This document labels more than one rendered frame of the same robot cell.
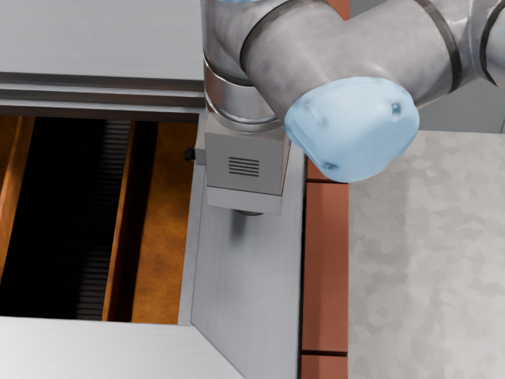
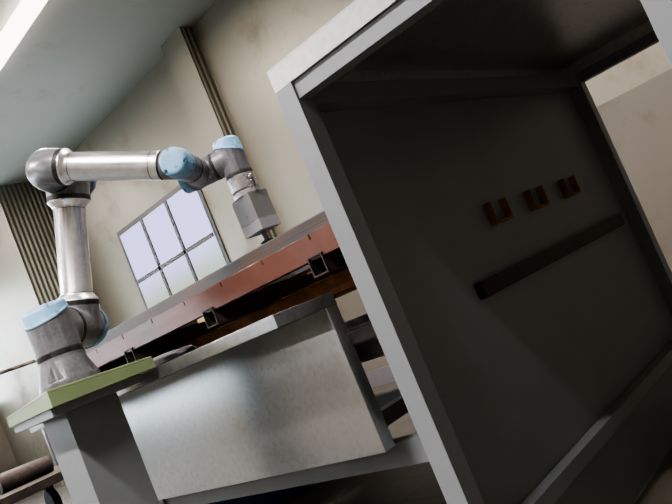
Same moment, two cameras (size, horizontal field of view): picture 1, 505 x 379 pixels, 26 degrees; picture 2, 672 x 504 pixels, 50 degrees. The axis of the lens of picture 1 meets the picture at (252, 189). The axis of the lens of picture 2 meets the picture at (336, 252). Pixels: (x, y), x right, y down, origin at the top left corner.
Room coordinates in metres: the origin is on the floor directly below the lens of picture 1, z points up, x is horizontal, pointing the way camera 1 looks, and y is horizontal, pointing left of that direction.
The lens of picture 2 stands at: (1.83, -1.39, 0.64)
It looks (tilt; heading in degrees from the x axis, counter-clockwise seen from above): 4 degrees up; 128
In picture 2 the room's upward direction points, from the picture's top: 23 degrees counter-clockwise
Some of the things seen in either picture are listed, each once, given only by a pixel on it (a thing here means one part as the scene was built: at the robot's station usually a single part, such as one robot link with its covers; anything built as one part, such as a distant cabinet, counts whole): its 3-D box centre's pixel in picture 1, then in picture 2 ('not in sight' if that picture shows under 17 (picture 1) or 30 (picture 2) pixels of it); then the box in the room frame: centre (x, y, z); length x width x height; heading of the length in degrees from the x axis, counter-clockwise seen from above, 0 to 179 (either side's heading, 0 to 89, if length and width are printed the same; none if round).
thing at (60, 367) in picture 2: not in sight; (65, 370); (0.13, -0.42, 0.76); 0.15 x 0.15 x 0.10
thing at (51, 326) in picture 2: not in sight; (51, 328); (0.12, -0.41, 0.87); 0.13 x 0.12 x 0.14; 120
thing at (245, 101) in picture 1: (252, 65); (244, 184); (0.55, 0.00, 1.04); 0.08 x 0.08 x 0.05
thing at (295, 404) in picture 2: not in sight; (202, 427); (0.12, -0.09, 0.47); 1.30 x 0.04 x 0.35; 177
